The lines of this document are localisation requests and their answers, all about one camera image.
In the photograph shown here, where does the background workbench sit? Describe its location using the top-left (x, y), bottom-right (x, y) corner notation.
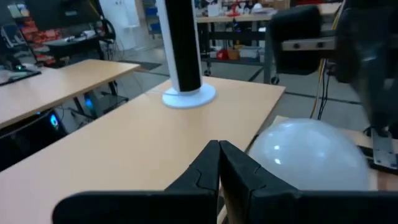
top-left (195, 2), bottom-right (343, 85)

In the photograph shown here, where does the light wood side table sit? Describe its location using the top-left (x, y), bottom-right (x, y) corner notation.
top-left (0, 58), bottom-right (142, 130)

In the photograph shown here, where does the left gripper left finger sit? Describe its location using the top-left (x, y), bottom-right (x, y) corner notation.
top-left (52, 139), bottom-right (221, 224)

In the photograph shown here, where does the yellow hanging cable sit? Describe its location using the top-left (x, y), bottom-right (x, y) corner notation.
top-left (310, 58), bottom-right (326, 119)

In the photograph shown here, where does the dark grey equipment stand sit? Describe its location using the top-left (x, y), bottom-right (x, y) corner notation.
top-left (268, 4), bottom-right (337, 76)

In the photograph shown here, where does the computer tower blue light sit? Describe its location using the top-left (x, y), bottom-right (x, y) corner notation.
top-left (0, 108), bottom-right (69, 172)

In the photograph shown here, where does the white black tower fan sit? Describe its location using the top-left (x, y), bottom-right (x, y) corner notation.
top-left (155, 0), bottom-right (218, 110)

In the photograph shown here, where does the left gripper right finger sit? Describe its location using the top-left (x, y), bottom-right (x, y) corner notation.
top-left (220, 141), bottom-right (398, 224)

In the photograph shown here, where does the white lightbulb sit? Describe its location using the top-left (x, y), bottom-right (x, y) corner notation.
top-left (248, 118), bottom-right (371, 192)

